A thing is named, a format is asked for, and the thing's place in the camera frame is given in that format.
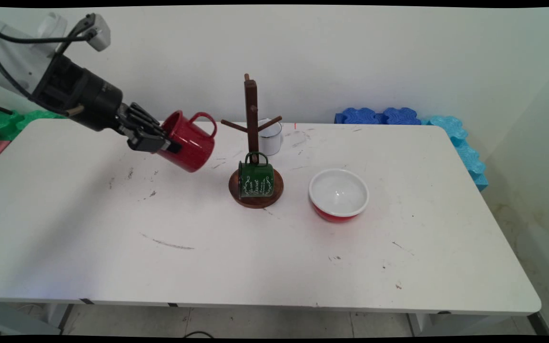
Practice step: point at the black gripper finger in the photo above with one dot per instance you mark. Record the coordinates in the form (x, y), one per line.
(143, 119)
(153, 143)

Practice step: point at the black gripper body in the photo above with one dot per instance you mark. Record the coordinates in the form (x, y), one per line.
(88, 100)

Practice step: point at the red enamel mug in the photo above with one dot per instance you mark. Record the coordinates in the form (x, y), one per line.
(191, 143)

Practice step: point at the green foam mat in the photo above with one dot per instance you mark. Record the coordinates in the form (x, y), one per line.
(3, 125)

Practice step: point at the brown wooden mug tree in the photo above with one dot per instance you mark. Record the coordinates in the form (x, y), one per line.
(250, 105)

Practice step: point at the green enamel mug white print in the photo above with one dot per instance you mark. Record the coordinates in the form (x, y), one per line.
(256, 183)

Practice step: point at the red bowl white inside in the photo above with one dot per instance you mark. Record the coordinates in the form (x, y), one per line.
(339, 193)

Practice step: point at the dark blue foam mat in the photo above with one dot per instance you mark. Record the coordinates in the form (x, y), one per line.
(379, 116)

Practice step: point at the light blue foam mat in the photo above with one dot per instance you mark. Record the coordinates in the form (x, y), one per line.
(465, 152)

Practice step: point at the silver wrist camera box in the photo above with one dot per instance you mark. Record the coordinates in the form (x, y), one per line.
(98, 32)

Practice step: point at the grey table leg frame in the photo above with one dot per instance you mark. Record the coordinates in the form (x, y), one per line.
(446, 324)

